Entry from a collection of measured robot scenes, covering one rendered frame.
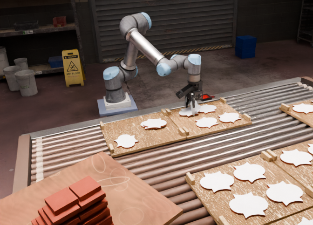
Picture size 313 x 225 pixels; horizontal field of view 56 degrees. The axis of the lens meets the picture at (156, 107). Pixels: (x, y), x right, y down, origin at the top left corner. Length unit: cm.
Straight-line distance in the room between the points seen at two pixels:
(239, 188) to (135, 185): 43
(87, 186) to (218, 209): 53
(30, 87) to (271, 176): 435
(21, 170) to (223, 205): 92
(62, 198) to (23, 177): 62
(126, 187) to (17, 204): 39
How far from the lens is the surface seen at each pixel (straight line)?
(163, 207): 104
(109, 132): 170
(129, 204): 106
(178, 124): 173
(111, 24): 627
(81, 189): 89
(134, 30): 182
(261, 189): 130
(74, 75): 521
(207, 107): 190
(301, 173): 144
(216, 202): 122
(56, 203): 87
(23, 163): 158
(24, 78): 510
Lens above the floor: 177
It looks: 25 degrees down
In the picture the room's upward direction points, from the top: 4 degrees counter-clockwise
